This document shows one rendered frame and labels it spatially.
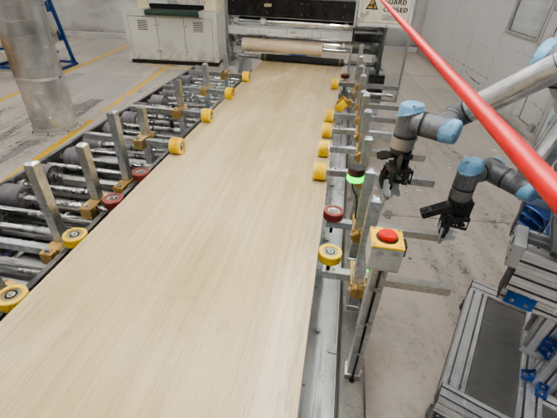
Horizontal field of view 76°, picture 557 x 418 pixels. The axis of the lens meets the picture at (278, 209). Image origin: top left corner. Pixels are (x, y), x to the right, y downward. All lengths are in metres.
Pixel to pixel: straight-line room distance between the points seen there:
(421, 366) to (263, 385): 1.36
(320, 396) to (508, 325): 1.30
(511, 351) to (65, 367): 1.87
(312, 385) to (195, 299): 0.46
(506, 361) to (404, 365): 0.46
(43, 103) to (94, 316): 3.93
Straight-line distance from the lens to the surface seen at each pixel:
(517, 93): 1.25
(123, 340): 1.04
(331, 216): 1.40
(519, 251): 1.37
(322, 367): 1.28
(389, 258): 0.80
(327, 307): 1.43
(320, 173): 1.59
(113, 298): 1.15
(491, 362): 2.05
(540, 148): 1.40
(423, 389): 2.09
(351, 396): 1.15
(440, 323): 2.39
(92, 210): 1.62
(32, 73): 4.79
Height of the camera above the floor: 1.70
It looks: 34 degrees down
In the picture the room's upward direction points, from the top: 2 degrees clockwise
